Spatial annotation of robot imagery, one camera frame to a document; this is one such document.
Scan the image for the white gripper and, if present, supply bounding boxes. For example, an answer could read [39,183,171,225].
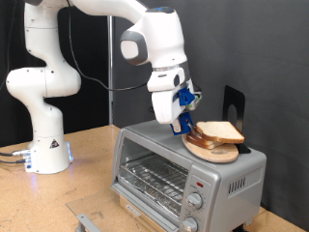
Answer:
[152,80,195,133]

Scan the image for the black spatula with blue block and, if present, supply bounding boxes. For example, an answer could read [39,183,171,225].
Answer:
[170,111,202,137]

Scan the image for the white bread slice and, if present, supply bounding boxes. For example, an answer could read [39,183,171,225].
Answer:
[187,129,226,147]
[185,134,225,150]
[195,121,246,145]

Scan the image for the glass oven door with handle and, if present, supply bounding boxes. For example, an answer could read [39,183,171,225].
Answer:
[66,183,182,232]

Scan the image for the silver oven knob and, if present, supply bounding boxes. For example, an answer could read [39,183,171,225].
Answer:
[185,192,204,211]
[181,216,199,232]

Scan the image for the silver toaster oven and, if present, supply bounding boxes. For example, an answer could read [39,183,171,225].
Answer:
[110,116,267,232]

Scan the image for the wooden block under oven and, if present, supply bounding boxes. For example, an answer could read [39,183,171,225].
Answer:
[119,194,168,232]

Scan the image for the round wooden cutting board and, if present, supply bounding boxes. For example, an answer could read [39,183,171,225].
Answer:
[181,132,239,164]

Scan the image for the black metal bookend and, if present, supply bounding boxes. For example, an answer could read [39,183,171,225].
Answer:
[221,84,252,155]

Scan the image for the vertical metal pole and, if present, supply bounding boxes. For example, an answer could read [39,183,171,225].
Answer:
[107,14,115,126]

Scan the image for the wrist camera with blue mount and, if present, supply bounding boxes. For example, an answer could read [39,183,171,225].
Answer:
[175,85,203,112]

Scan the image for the metal wire oven rack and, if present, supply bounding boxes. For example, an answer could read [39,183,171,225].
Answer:
[119,153,189,217]

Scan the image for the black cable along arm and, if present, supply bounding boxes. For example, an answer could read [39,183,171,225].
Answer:
[66,0,150,93]

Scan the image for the base cable with silver connector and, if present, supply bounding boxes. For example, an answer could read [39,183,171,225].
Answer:
[0,148,32,158]

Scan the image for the black base cable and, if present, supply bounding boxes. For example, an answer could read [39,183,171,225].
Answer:
[0,158,28,165]

